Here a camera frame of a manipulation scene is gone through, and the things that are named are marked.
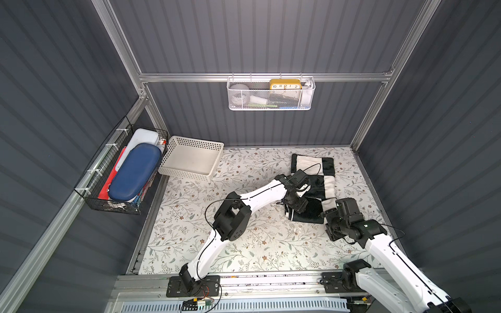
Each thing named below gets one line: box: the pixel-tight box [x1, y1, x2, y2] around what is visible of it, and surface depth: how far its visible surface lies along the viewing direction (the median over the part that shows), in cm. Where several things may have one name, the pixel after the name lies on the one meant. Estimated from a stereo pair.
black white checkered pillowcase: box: [285, 153, 337, 225], surface depth 101 cm
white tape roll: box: [228, 83, 252, 105], surface depth 89 cm
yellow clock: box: [269, 78, 303, 90], surface depth 90 cm
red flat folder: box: [97, 146, 128, 201], surface depth 67 cm
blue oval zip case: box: [108, 142, 162, 202], surface depth 69 cm
